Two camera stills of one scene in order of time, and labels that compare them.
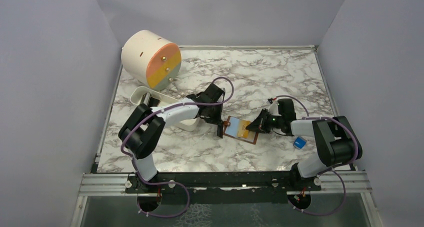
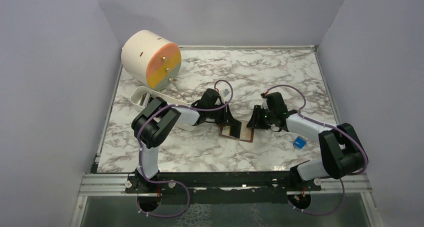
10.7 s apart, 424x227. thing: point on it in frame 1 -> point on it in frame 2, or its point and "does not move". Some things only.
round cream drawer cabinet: [150, 60] does not move
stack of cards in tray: [150, 101] does not move
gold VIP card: [242, 132] -> [226, 130]
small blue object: [299, 142] does not move
